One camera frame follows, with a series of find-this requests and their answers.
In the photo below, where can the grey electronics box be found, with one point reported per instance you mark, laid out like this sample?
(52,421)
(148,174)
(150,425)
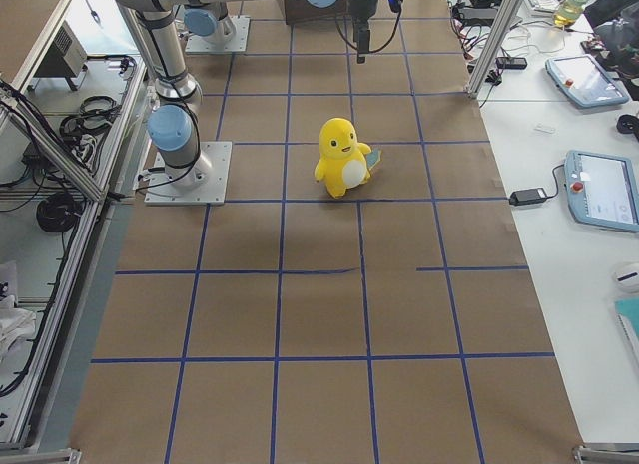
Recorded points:
(65,59)

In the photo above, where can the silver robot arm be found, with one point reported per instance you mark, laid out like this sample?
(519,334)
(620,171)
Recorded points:
(210,21)
(173,127)

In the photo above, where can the black power adapter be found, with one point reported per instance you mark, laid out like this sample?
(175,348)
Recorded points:
(527,197)

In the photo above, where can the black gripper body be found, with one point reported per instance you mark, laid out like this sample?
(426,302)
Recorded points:
(359,9)

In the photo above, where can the white crumpled cloth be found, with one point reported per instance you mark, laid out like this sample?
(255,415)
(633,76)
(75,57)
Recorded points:
(17,323)

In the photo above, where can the teal notebook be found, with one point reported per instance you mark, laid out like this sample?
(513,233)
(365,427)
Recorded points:
(627,313)

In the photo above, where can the brown wooden drawer cabinet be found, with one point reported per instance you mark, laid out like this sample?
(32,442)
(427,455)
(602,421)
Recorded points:
(301,11)

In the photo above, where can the aluminium frame post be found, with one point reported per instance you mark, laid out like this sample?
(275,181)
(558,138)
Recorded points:
(485,61)

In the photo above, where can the far blue teach pendant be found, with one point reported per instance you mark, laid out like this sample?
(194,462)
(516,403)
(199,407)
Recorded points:
(584,82)

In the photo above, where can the near blue teach pendant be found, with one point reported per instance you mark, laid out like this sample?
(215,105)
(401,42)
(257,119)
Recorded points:
(601,190)

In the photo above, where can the yellow liquid bottle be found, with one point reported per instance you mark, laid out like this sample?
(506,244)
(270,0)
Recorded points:
(568,12)

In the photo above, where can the yellow plush toy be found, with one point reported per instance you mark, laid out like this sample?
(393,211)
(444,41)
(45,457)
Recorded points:
(344,162)

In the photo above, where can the blue teach pendant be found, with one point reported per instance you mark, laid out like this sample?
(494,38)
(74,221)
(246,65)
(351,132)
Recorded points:
(601,190)
(584,82)

